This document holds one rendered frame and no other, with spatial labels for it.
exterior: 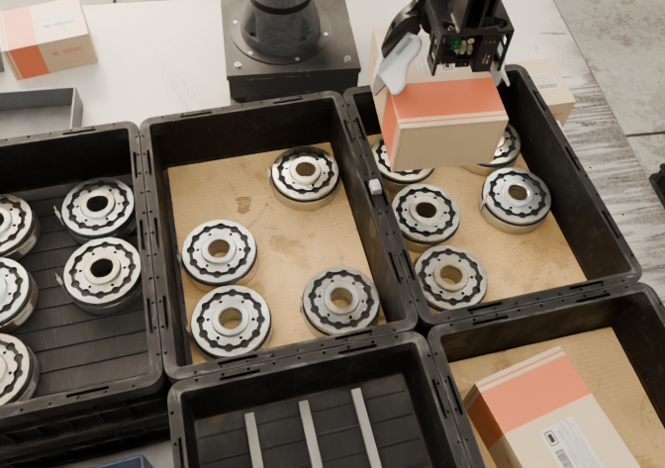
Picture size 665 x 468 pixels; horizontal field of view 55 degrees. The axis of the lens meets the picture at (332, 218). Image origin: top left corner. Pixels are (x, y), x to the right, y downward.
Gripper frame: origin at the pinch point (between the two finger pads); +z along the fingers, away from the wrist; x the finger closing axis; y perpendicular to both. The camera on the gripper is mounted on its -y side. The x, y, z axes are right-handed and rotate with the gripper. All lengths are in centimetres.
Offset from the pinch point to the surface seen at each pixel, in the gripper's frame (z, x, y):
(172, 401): 16.6, -32.7, 27.8
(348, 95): 16.8, -6.4, -15.5
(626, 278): 16.5, 23.4, 19.5
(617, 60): 110, 119, -112
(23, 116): 40, -64, -38
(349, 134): 18.2, -7.2, -9.1
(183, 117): 17.7, -31.0, -14.5
